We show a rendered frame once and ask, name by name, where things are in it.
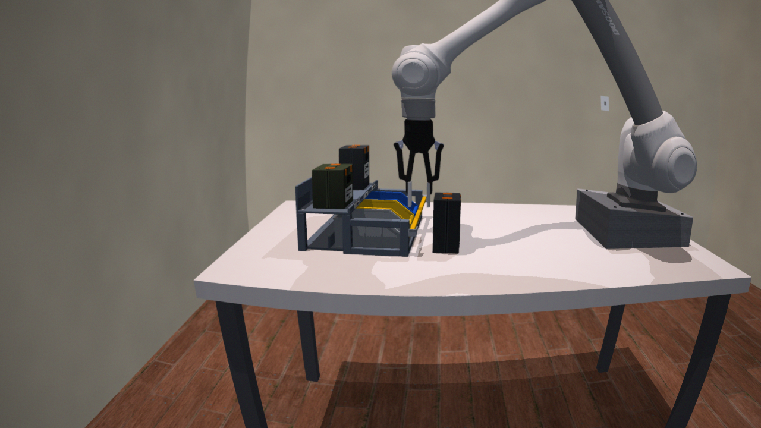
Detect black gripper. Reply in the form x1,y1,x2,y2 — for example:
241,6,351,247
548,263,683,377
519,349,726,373
394,119,444,207

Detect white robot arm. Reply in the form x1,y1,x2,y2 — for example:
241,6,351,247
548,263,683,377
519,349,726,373
392,0,697,212

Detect yellow open bin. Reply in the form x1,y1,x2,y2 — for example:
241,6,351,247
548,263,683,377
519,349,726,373
356,199,414,226

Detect grey open bin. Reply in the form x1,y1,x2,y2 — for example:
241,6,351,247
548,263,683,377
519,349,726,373
334,209,401,248

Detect blue bin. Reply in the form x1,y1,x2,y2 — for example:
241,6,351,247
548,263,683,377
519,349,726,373
365,191,418,217

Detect grey metal shelf rack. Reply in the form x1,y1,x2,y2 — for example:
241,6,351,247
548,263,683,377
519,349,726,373
295,177,420,257

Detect yellow thin bar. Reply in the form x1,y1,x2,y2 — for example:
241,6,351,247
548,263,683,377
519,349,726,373
410,197,426,229

